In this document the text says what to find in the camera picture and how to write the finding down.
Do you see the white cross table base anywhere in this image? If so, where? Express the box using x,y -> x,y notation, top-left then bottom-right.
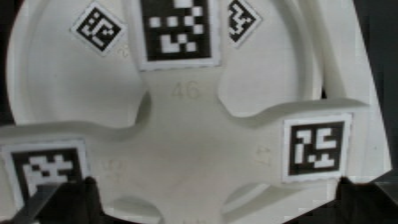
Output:
0,0 -> 371,224

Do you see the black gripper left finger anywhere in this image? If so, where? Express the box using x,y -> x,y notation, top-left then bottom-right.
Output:
6,175 -> 106,224

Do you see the white round table top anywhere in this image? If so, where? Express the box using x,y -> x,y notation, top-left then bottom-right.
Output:
6,0 -> 321,128

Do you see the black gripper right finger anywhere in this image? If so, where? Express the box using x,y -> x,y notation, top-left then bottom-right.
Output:
282,178 -> 398,224

